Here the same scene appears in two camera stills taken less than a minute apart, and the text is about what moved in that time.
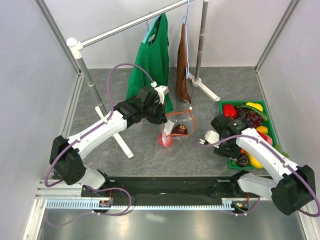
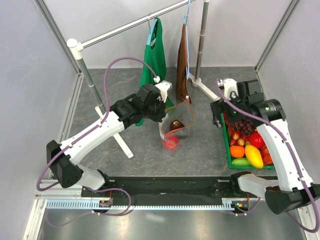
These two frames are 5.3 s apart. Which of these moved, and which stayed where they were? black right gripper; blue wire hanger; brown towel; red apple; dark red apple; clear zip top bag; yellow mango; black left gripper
Moved: black right gripper; red apple; clear zip top bag; dark red apple
Stayed: brown towel; yellow mango; black left gripper; blue wire hanger
